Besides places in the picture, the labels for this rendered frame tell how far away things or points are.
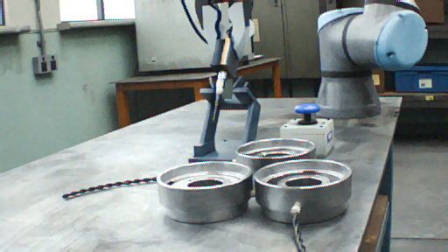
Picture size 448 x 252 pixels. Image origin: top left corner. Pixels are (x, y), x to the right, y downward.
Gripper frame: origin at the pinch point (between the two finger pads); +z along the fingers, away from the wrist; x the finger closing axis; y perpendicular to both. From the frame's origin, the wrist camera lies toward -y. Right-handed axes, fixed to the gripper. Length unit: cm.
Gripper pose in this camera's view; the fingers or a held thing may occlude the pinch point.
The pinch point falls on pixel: (227, 52)
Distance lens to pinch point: 78.0
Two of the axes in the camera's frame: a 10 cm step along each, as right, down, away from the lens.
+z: 0.8, 9.8, 1.9
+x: -9.0, -0.1, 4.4
